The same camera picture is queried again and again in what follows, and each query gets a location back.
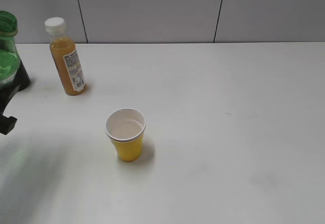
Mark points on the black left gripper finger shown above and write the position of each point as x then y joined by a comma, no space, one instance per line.
7,124

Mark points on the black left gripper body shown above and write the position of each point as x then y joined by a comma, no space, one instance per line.
6,95

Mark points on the green sprite bottle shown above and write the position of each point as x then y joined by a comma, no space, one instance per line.
10,60

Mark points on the yellow paper cup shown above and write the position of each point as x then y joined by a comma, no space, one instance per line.
125,128

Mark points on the dark glass bottle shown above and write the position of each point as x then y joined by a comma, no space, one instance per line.
21,79

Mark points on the orange juice bottle white cap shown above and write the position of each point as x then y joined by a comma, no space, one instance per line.
65,56

